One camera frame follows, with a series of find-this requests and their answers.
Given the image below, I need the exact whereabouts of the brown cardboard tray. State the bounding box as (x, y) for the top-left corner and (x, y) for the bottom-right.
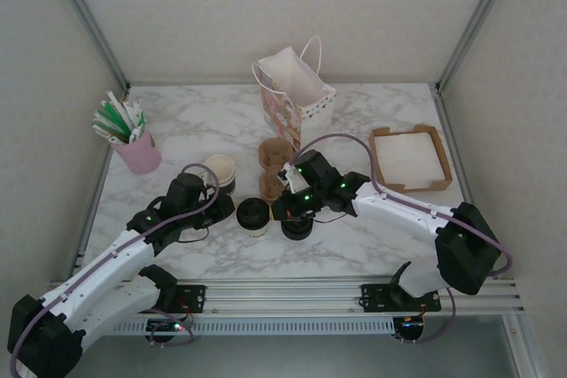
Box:
(369, 126), (454, 194)

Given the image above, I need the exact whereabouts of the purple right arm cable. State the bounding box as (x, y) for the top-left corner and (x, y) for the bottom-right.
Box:
(291, 133), (515, 346)

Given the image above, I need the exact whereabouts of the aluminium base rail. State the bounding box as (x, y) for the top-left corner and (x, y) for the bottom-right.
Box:
(42, 279), (526, 318)

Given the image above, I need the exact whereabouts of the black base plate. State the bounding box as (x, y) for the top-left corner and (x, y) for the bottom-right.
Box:
(361, 283), (440, 313)
(172, 283), (208, 314)

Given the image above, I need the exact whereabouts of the white paper cup black lid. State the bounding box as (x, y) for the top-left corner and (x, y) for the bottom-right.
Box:
(236, 197), (271, 241)

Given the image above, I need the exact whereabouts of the white napkin stack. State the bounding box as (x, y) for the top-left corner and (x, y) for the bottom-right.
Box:
(375, 132), (446, 187)

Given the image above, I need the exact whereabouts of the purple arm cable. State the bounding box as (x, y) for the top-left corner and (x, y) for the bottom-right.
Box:
(291, 133), (515, 346)
(8, 164), (221, 377)

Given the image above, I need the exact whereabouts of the patterned paper gift bag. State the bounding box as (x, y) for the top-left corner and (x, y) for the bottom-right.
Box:
(252, 35), (338, 151)

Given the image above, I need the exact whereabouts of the thin black gripper wire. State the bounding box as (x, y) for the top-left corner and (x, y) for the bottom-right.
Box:
(309, 212), (352, 225)
(175, 226), (210, 245)

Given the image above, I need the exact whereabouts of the white paper-wrapped straw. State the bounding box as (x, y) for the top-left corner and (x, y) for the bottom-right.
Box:
(90, 127), (123, 145)
(122, 101), (148, 140)
(105, 89), (134, 131)

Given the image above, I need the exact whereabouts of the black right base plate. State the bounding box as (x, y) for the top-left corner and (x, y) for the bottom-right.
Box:
(361, 283), (440, 313)

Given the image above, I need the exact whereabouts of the white slotted cable duct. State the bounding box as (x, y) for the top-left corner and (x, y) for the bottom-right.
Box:
(57, 318), (397, 336)

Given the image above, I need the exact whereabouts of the brown pulp cup carrier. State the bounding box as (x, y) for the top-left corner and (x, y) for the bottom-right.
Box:
(258, 138), (296, 201)

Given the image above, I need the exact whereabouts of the pink metal straw can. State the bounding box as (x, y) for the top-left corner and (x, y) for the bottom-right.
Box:
(109, 127), (163, 174)

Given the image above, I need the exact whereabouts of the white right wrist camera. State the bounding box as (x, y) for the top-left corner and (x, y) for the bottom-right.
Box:
(278, 163), (311, 196)

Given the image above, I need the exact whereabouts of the small controller board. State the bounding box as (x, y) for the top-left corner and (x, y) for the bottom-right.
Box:
(145, 319), (187, 335)
(396, 315), (425, 340)

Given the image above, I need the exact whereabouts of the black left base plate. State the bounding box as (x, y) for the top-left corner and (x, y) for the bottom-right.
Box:
(172, 283), (208, 314)

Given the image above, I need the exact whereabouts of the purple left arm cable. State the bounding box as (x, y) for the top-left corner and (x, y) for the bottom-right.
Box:
(8, 164), (221, 377)

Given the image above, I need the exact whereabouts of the aluminium frame post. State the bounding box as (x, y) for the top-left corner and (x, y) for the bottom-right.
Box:
(42, 0), (132, 91)
(435, 0), (526, 95)

